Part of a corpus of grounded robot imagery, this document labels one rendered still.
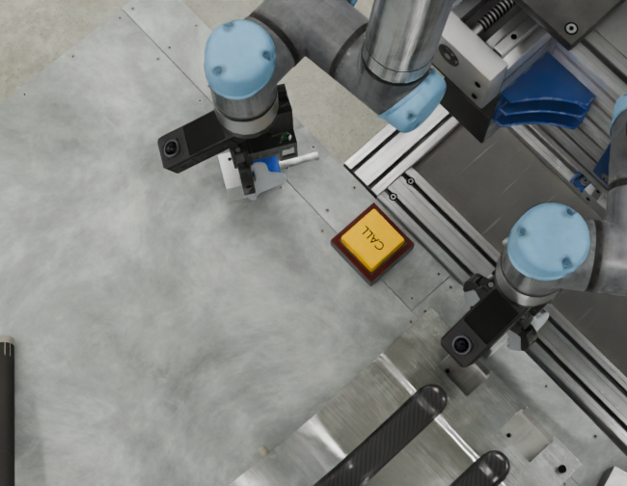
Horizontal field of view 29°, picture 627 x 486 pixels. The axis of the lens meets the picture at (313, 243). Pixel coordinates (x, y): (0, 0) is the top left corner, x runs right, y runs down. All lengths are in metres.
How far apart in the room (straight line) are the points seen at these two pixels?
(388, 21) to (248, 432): 0.61
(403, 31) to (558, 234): 0.25
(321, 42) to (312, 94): 1.25
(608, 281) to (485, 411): 0.30
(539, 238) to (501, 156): 1.10
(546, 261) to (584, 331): 1.03
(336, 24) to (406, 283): 0.43
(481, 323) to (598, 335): 0.87
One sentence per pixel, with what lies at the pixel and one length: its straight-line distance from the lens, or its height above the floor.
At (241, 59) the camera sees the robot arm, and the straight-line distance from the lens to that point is 1.28.
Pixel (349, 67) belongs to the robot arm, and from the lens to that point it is 1.31.
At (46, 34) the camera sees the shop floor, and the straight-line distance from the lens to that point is 2.69.
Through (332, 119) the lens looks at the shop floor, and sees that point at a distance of 2.55.
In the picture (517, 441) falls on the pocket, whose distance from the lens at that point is 1.52.
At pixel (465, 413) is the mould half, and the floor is 0.89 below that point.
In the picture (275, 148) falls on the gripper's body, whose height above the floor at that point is 0.98.
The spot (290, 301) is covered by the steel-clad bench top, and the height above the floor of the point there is 0.80.
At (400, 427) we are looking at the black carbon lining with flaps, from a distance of 1.49.
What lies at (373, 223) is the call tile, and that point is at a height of 0.84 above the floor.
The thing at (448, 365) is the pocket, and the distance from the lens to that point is 1.53.
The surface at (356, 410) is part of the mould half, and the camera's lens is 1.49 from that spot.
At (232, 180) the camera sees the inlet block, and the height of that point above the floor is 0.85.
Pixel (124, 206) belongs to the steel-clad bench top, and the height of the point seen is 0.80.
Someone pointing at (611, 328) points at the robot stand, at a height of 0.21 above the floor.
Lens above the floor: 2.35
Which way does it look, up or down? 73 degrees down
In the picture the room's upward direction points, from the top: 2 degrees counter-clockwise
